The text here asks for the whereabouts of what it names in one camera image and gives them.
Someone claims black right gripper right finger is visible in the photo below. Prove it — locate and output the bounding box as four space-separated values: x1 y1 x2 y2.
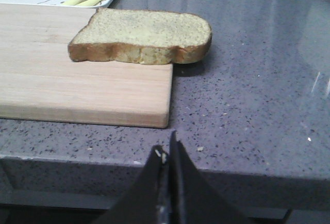
169 132 253 223

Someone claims wooden cutting board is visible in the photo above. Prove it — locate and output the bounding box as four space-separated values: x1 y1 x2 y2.
1 4 173 128

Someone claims bread slice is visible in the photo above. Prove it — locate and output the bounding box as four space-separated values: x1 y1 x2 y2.
68 8 212 65

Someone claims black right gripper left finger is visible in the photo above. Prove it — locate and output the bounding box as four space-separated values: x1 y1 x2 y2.
93 146 170 224

